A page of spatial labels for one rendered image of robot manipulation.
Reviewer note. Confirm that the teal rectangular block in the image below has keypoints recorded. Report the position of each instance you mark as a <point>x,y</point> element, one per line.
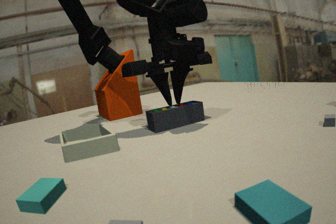
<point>41,196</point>
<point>268,203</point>

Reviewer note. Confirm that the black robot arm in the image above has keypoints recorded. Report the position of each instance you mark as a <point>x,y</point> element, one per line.
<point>167,14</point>

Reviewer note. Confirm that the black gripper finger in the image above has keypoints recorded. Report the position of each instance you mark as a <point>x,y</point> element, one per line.
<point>178,78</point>
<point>161,81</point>

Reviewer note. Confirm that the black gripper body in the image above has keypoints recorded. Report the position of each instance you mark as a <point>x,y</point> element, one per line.
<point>140,67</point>

